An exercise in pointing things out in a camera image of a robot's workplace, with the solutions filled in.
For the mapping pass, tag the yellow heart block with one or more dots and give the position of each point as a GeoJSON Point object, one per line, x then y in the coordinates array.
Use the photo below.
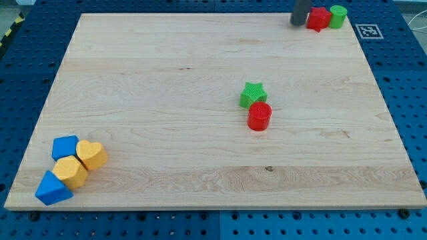
{"type": "Point", "coordinates": [92, 154]}

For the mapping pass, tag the green cylinder block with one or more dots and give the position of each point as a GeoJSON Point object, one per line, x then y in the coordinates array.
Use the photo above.
{"type": "Point", "coordinates": [338, 16]}

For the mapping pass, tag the white fiducial marker tag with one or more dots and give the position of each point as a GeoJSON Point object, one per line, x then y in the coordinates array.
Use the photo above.
{"type": "Point", "coordinates": [369, 31]}

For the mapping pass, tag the blue triangle block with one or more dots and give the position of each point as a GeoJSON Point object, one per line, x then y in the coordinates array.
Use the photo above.
{"type": "Point", "coordinates": [51, 190]}

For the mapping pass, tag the green star block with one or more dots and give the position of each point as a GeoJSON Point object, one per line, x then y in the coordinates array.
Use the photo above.
{"type": "Point", "coordinates": [253, 92]}

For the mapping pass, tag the wooden board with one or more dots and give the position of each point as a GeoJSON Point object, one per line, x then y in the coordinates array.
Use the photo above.
{"type": "Point", "coordinates": [161, 92]}

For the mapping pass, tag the yellow hexagon block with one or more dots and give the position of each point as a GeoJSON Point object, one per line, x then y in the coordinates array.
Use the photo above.
{"type": "Point", "coordinates": [70, 171]}

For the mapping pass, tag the red cylinder block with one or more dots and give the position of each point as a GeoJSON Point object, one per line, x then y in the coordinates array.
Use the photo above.
{"type": "Point", "coordinates": [259, 115]}

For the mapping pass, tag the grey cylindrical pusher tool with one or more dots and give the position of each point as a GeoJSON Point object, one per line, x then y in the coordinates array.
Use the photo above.
{"type": "Point", "coordinates": [300, 12]}

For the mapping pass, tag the red star block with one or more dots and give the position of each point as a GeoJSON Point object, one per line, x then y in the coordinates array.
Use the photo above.
{"type": "Point", "coordinates": [318, 19]}

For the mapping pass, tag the blue cube block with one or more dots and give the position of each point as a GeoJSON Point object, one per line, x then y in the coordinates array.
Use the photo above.
{"type": "Point", "coordinates": [64, 146]}

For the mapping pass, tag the black yellow hazard tape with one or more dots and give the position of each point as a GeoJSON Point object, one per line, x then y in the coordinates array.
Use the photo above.
{"type": "Point", "coordinates": [12, 31]}

